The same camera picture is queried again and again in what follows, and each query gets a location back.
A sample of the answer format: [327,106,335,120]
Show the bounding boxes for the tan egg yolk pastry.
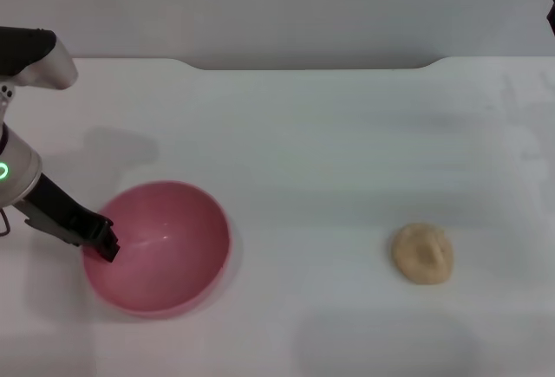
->
[390,222,454,286]

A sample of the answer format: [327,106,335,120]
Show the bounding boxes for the pink plastic bowl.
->
[82,180,232,320]

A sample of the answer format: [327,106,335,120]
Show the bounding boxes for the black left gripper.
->
[23,172,121,263]

